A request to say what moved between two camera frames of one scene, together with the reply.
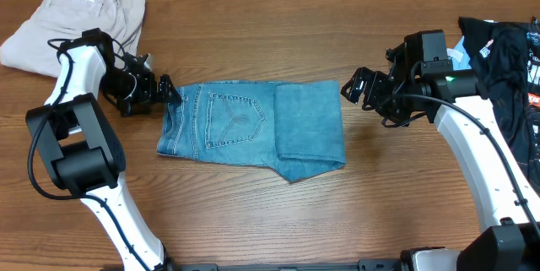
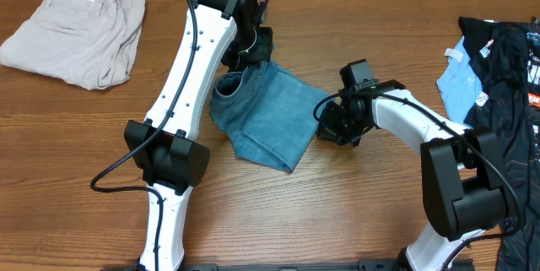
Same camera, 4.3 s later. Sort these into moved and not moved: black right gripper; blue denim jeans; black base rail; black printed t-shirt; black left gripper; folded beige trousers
Moved: blue denim jeans; black left gripper; black right gripper
Not moved: black printed t-shirt; black base rail; folded beige trousers
